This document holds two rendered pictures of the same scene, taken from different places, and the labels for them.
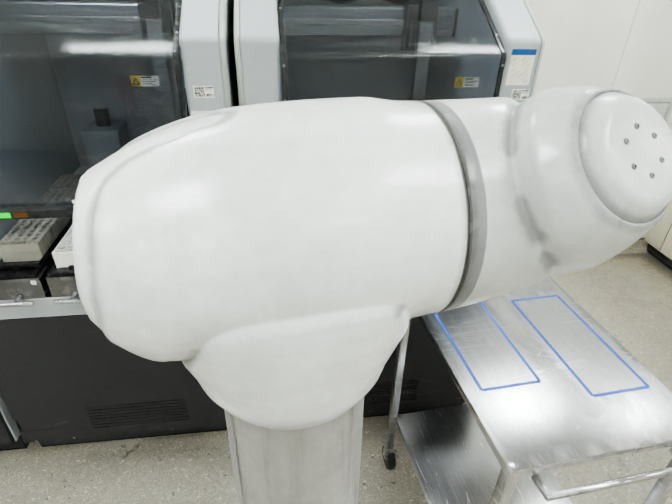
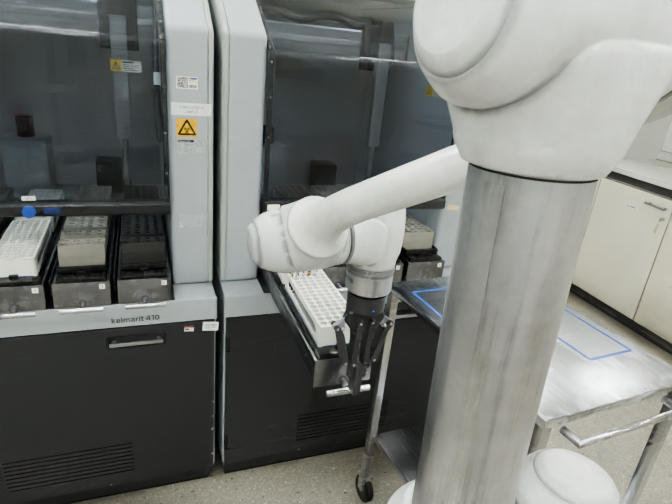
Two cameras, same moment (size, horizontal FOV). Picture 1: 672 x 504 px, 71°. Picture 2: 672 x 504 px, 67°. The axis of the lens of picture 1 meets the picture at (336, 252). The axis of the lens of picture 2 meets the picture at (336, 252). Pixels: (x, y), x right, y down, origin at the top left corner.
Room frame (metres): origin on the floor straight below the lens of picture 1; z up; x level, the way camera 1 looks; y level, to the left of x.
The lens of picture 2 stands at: (-0.13, 0.27, 1.44)
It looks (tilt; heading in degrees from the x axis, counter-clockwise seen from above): 22 degrees down; 346
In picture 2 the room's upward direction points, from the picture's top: 6 degrees clockwise
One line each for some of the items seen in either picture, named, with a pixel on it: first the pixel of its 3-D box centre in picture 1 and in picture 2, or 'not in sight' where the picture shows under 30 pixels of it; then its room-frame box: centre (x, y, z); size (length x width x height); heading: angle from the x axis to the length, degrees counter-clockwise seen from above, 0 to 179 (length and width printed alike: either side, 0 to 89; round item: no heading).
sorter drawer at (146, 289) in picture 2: not in sight; (143, 243); (1.48, 0.51, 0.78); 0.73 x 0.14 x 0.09; 8
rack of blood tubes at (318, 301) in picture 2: not in sight; (319, 305); (0.96, 0.03, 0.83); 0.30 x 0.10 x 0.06; 8
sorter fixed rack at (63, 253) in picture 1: (87, 237); (24, 247); (1.31, 0.80, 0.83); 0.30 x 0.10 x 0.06; 8
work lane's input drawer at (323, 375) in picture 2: not in sight; (302, 299); (1.09, 0.05, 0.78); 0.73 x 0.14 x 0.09; 8
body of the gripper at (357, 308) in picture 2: not in sight; (364, 310); (0.71, 0.00, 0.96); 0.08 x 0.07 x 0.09; 98
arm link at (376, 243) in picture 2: not in sight; (370, 223); (0.71, 0.01, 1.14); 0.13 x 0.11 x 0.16; 106
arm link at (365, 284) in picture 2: not in sight; (369, 276); (0.71, 0.00, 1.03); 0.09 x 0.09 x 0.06
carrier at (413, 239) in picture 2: not in sight; (416, 239); (1.37, -0.37, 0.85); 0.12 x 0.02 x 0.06; 97
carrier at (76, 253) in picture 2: not in sight; (82, 254); (1.23, 0.63, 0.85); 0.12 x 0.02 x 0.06; 99
